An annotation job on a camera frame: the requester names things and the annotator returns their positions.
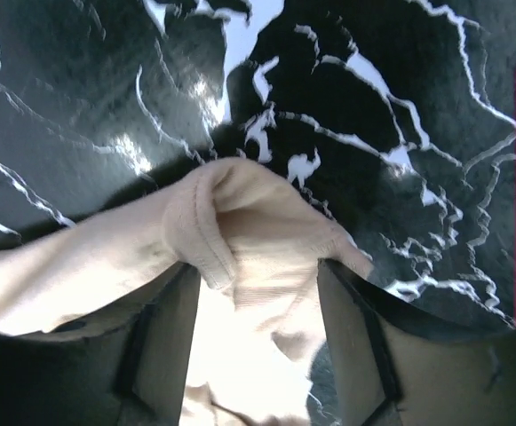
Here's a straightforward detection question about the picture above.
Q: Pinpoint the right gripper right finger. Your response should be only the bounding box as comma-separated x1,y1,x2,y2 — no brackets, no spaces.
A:
318,259,515,425

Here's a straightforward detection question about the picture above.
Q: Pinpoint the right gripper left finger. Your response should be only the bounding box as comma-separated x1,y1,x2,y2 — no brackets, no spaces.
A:
39,261,202,426

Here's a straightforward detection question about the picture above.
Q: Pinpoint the beige t shirt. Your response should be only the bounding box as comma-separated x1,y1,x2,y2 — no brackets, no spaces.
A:
0,157,374,426

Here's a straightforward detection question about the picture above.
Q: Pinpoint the black marble pattern mat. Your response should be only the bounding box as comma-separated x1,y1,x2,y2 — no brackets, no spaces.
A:
0,1,514,331

